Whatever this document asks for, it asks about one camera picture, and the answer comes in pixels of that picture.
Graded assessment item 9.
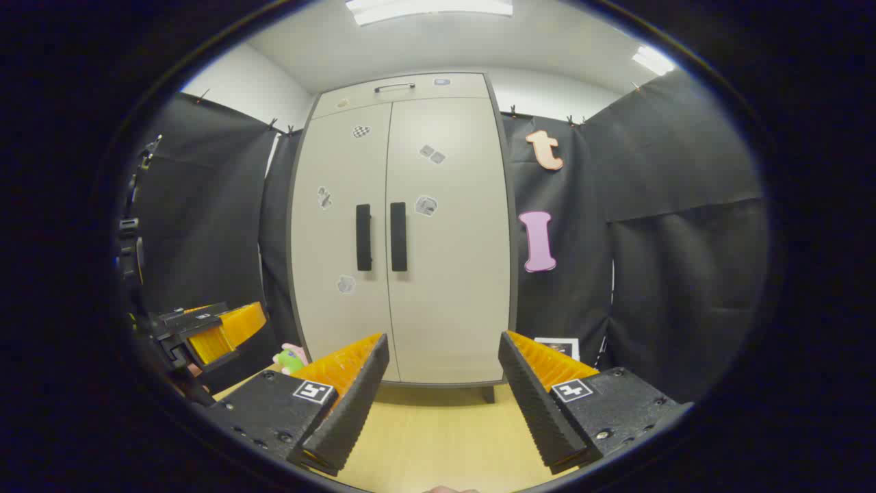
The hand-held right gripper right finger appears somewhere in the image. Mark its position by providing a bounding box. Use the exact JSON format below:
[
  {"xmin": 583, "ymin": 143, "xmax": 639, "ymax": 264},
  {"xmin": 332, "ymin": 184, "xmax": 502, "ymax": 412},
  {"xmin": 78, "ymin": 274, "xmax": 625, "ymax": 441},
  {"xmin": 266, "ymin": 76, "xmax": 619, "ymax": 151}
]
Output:
[{"xmin": 498, "ymin": 331, "xmax": 692, "ymax": 475}]

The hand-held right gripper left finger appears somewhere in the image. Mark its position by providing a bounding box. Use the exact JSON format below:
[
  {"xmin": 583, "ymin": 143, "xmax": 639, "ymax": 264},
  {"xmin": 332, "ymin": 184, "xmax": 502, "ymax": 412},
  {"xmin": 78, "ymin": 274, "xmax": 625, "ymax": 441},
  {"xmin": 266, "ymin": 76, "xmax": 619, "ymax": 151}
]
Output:
[{"xmin": 205, "ymin": 333, "xmax": 391, "ymax": 478}]

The beige double-door shoe cabinet body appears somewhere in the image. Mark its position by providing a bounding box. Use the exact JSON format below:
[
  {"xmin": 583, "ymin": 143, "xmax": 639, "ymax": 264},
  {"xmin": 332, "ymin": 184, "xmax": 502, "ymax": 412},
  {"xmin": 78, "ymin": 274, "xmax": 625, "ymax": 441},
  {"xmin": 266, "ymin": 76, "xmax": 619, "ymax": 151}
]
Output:
[{"xmin": 286, "ymin": 72, "xmax": 519, "ymax": 405}]

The beige shoe cabinet door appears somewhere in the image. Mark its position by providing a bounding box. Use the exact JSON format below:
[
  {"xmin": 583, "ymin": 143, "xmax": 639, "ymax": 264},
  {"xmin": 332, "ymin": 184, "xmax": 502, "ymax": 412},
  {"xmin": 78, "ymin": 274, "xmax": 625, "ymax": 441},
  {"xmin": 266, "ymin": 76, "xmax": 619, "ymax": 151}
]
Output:
[
  {"xmin": 291, "ymin": 103, "xmax": 401, "ymax": 383},
  {"xmin": 385, "ymin": 96, "xmax": 514, "ymax": 384}
]

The beige cabinet drawer front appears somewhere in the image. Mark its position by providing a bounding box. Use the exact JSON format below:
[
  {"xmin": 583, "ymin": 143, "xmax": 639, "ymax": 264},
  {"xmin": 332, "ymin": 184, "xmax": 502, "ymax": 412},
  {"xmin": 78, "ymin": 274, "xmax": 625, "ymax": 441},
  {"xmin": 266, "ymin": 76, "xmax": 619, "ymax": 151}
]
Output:
[{"xmin": 311, "ymin": 73, "xmax": 492, "ymax": 121}]

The white cover book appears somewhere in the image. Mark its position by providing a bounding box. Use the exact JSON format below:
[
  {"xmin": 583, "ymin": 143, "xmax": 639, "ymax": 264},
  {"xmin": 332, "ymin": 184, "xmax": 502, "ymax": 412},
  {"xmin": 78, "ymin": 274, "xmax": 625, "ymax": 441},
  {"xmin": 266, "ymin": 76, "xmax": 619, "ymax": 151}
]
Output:
[{"xmin": 535, "ymin": 337, "xmax": 581, "ymax": 362}]

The pink and green plush toy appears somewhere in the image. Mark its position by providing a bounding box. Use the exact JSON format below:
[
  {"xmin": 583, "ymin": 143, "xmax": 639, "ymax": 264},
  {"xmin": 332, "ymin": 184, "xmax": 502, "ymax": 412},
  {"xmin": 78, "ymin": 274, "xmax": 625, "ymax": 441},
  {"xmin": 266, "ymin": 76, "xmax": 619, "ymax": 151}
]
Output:
[{"xmin": 272, "ymin": 342, "xmax": 310, "ymax": 376}]

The black backdrop cloth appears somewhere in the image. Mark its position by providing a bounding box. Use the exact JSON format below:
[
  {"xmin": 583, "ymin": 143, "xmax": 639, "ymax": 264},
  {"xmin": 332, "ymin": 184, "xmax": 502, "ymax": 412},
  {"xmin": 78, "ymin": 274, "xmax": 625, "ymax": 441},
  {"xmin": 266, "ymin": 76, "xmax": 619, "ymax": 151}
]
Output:
[{"xmin": 130, "ymin": 68, "xmax": 771, "ymax": 405}]

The ceiling light panel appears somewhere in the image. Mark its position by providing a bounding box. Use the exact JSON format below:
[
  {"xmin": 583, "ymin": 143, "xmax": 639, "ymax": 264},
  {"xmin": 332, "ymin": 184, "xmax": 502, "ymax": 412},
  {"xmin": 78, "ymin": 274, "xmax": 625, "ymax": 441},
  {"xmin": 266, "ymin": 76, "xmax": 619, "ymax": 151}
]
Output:
[
  {"xmin": 346, "ymin": 0, "xmax": 514, "ymax": 27},
  {"xmin": 631, "ymin": 45, "xmax": 677, "ymax": 76}
]

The black left door handle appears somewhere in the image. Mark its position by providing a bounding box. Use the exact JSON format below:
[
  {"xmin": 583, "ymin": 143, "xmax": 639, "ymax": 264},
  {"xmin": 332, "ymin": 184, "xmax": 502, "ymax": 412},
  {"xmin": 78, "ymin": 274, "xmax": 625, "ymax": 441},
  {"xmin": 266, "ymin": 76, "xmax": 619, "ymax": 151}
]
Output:
[{"xmin": 355, "ymin": 203, "xmax": 373, "ymax": 272}]

